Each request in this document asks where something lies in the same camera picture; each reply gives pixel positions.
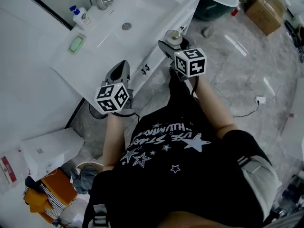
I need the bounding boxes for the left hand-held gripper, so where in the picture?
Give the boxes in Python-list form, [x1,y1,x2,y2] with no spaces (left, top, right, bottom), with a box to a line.
[94,60,134,115]

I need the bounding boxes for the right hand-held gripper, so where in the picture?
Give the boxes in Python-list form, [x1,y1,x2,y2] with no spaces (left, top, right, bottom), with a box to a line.
[158,38,208,81]

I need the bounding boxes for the white bottle with gold cap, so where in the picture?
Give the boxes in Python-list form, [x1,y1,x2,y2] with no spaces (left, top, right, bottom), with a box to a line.
[164,29,183,48]

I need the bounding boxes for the person's left forearm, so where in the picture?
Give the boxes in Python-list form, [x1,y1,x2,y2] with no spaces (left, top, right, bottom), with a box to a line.
[102,112,127,172]

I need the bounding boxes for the person's right forearm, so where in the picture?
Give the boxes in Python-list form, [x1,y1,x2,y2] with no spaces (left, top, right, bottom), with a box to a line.
[193,76,239,140]

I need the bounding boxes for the white sink counter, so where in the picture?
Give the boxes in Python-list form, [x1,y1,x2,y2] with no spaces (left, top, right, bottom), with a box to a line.
[49,0,241,97]

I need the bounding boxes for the white blue pump soap bottle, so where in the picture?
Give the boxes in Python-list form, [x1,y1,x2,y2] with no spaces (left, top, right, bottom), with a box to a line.
[69,5,92,30]

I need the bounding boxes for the grey stone lump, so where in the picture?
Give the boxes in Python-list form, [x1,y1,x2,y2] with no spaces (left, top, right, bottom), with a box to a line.
[202,26,215,38]

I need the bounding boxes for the white vanity cabinet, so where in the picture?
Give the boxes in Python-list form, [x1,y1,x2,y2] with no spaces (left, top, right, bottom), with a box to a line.
[129,0,203,97]

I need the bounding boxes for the dark green bucket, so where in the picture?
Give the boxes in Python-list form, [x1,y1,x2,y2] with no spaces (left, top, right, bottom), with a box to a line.
[193,0,235,22]

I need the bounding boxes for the green soap in dish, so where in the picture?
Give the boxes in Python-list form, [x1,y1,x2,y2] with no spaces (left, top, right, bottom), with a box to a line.
[68,33,87,55]

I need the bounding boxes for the brown cardboard box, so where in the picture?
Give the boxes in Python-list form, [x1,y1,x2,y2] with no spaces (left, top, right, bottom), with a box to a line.
[245,0,286,36]

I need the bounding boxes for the grey crumpled cloth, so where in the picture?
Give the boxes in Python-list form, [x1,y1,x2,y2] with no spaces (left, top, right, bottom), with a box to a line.
[70,167,100,195]

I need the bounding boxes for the person's black star-print shirt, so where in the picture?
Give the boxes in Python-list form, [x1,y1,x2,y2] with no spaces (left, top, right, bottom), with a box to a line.
[82,66,274,228]

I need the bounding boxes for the red and white packet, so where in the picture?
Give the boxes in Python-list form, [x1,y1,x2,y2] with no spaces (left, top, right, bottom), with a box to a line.
[0,156,18,185]

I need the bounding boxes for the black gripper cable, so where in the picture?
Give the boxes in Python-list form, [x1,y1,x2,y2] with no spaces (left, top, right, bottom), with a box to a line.
[88,103,141,122]

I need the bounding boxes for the black power cable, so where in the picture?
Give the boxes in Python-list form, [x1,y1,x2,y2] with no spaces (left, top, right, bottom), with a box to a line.
[232,101,261,118]

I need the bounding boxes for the grey shoulder strap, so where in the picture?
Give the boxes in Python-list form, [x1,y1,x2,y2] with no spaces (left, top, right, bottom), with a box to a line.
[237,155,280,221]

